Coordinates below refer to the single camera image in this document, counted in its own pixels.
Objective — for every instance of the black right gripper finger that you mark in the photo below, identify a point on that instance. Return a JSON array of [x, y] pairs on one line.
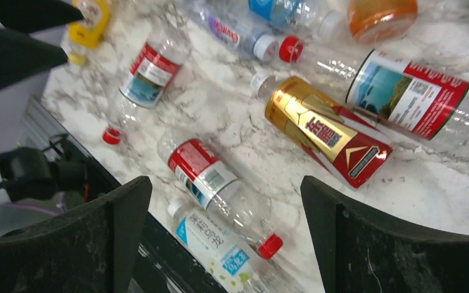
[[29, 16], [362, 249], [91, 248], [22, 56]]

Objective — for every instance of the gold red drink bottle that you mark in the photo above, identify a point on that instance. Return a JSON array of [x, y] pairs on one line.
[[348, 147]]

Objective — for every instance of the white blue tea bottle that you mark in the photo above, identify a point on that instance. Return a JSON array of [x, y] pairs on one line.
[[222, 253]]

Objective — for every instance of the red label water bottle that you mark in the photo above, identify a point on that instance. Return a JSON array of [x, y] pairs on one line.
[[426, 104]]

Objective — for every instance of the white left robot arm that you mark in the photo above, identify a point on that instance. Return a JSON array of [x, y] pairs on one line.
[[26, 171]]

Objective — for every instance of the yellow drink bottle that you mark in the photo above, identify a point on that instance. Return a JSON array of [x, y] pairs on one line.
[[86, 34]]

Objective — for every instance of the clear bottle purple label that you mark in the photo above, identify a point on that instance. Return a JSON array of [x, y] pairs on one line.
[[235, 26]]

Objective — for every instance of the orange juice bottle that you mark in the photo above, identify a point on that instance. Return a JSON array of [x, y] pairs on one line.
[[372, 21]]

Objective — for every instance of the clear bottle blue label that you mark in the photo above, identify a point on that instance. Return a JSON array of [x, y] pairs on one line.
[[306, 19]]

